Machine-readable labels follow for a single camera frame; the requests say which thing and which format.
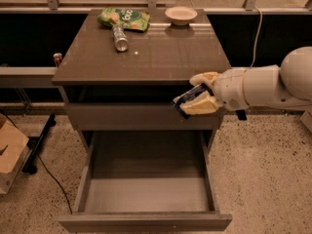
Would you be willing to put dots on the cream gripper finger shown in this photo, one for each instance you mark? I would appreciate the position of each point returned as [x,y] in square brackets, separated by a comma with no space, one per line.
[206,78]
[202,104]

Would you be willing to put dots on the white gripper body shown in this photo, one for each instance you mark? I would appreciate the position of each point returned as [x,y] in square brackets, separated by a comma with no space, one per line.
[231,89]

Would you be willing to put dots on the dark blue rxbar wrapper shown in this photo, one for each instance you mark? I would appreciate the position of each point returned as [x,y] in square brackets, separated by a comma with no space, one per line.
[188,96]

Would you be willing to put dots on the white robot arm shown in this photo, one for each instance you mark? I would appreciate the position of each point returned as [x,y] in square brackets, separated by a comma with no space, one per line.
[285,86]

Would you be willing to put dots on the grey drawer cabinet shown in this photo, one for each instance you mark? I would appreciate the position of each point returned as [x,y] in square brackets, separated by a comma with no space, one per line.
[155,69]

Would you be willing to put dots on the open grey middle drawer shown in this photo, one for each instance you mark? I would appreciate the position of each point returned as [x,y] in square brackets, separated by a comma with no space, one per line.
[147,181]

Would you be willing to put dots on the closed grey top drawer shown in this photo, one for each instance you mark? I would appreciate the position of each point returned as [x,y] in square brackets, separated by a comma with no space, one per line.
[132,117]

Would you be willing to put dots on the beige ceramic bowl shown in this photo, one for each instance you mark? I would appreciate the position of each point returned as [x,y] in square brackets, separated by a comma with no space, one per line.
[181,15]

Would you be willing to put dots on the cardboard box right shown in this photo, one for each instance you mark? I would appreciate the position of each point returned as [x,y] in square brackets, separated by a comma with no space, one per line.
[306,119]

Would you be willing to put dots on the cardboard box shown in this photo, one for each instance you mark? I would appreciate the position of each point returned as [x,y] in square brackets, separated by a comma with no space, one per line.
[306,119]
[13,149]

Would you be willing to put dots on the green snack bag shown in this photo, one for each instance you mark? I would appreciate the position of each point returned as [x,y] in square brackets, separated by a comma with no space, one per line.
[128,18]

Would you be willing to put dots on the red soda can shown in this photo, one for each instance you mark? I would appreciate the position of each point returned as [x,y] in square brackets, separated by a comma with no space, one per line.
[57,59]

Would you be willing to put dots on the black stand foot left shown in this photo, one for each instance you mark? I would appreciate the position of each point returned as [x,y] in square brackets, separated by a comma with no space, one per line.
[35,144]

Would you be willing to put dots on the cardboard box left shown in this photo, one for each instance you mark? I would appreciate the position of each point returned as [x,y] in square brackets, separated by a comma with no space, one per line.
[13,149]

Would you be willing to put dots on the black post behind cabinet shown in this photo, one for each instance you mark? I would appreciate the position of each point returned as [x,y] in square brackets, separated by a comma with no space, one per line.
[241,114]

